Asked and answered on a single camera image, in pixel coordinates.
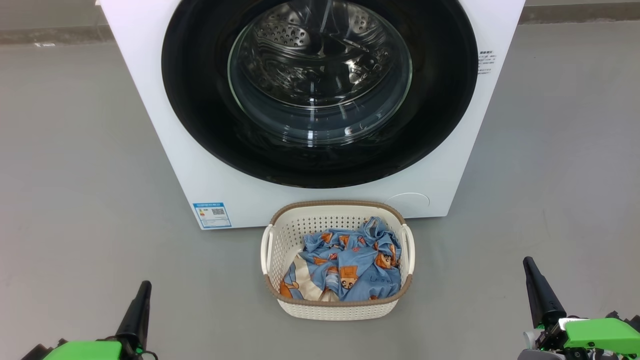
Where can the blue energy label sticker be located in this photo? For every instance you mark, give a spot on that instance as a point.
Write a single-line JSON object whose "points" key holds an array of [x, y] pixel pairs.
{"points": [[212, 215]]}

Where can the perforated steel drum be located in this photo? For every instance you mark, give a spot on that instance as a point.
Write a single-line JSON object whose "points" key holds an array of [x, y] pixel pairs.
{"points": [[280, 30]]}

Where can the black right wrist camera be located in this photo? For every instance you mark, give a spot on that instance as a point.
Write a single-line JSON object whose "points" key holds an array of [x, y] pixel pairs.
{"points": [[625, 320]]}

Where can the black glass washer door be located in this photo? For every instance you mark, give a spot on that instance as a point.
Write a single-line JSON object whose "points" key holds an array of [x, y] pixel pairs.
{"points": [[200, 100]]}

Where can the cream bear print garment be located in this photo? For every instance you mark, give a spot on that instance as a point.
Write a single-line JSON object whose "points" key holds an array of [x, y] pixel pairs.
{"points": [[309, 280]]}

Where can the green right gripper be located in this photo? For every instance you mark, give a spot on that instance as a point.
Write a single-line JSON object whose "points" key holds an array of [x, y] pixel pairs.
{"points": [[600, 332]]}

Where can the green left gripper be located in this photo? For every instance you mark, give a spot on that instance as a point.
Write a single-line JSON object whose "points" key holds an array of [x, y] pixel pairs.
{"points": [[85, 351]]}

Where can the cream perforated laundry basket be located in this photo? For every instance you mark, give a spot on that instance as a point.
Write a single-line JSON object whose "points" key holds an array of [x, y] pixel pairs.
{"points": [[340, 309]]}

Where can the blue bear print garment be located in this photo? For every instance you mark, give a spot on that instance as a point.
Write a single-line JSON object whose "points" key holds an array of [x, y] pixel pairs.
{"points": [[360, 265]]}

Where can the white front-load washing machine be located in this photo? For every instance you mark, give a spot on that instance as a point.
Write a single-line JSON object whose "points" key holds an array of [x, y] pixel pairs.
{"points": [[150, 100]]}

